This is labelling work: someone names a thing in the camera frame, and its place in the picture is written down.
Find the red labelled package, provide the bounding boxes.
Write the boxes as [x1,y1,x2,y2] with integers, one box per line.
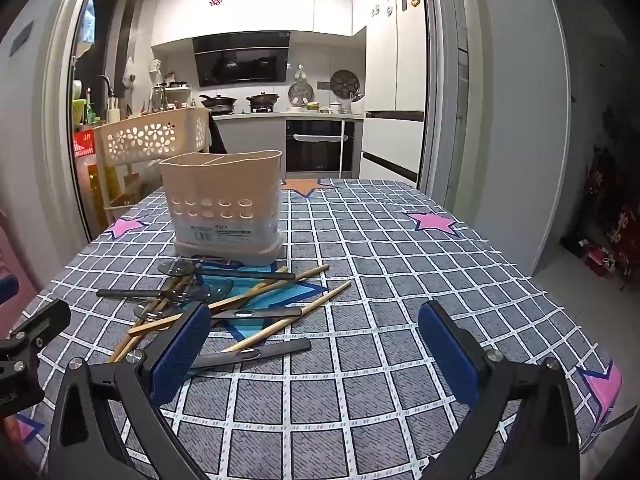
[74,130,96,158]

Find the round metal steamer rack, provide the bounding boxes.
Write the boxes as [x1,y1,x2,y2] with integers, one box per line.
[287,81,315,109]

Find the white refrigerator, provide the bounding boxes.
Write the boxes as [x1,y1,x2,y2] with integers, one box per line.
[359,0,427,186]

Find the black wok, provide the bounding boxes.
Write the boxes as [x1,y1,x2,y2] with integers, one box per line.
[200,94,238,113]

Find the round dark baking pan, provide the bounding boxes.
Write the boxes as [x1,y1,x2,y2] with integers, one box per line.
[330,69,361,99]

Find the black range hood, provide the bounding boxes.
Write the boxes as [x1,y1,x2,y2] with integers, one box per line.
[192,32,292,88]

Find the black built-in oven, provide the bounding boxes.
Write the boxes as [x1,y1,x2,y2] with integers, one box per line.
[285,119,356,177]

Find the yellow oil bottle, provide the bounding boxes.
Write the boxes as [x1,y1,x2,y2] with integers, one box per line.
[87,160,108,206]

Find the black kitchen faucet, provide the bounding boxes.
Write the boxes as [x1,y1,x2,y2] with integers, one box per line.
[97,75,115,111]

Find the white upper cabinets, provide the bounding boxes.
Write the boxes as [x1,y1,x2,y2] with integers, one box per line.
[150,0,367,47]

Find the beige plastic utensil holder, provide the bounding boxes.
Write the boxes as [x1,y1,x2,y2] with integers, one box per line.
[159,149,287,266]

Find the black lidded pot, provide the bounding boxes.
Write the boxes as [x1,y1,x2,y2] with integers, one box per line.
[246,91,281,113]

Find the pink striped cloth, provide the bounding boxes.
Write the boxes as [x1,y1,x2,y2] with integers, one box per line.
[0,210,21,278]

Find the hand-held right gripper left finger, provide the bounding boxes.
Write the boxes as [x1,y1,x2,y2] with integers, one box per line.
[47,300,213,480]

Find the beige flower-cutout basket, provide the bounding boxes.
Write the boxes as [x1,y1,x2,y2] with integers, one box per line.
[94,106,211,167]

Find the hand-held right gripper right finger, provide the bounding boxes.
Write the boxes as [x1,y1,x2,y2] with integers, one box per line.
[417,300,581,480]

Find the grey sliding door frame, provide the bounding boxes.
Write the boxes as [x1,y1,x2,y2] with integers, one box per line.
[419,0,475,197]

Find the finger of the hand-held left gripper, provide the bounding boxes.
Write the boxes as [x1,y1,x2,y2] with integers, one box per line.
[0,299,72,362]
[0,276,20,307]

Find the red festive decorations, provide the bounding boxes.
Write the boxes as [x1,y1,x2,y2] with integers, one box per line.
[565,145,637,281]

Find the checked star-print tablecloth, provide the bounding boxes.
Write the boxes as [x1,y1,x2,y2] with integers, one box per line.
[0,177,623,480]

